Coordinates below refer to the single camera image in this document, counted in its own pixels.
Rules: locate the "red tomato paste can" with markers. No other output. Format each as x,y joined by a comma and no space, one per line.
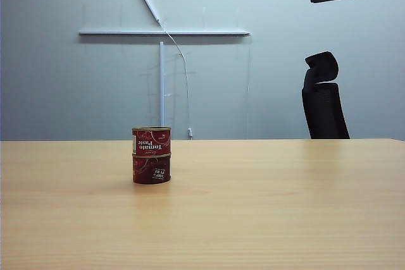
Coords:
151,141

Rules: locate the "short white wall conduit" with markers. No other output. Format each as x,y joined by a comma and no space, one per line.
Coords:
162,86

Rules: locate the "long level white wall conduit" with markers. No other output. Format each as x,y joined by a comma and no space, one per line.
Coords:
164,33

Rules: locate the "black mesh office chair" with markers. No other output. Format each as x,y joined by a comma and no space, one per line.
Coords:
324,105

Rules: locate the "dark red tomato can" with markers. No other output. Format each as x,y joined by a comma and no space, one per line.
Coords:
151,169

